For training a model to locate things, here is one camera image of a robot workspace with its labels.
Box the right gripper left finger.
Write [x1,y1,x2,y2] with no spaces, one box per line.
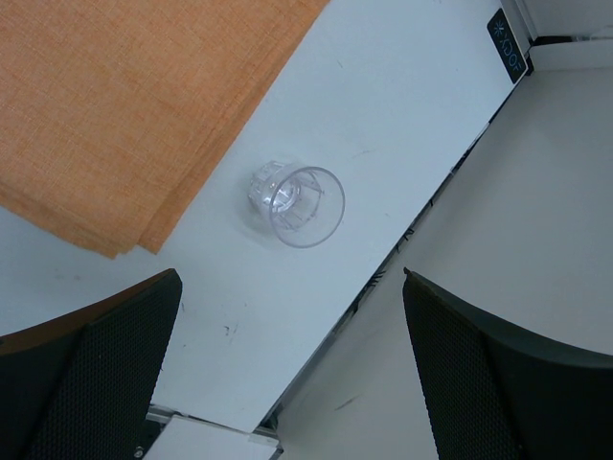
[1,269,183,459]

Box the clear drinking glass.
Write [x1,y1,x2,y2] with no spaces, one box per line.
[248,161,346,249]

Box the orange cloth napkin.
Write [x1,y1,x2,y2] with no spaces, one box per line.
[1,1,325,257]

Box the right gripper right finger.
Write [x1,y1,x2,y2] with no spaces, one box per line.
[402,270,612,459]

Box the black logo label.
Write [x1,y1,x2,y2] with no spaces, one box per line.
[487,8,528,84]

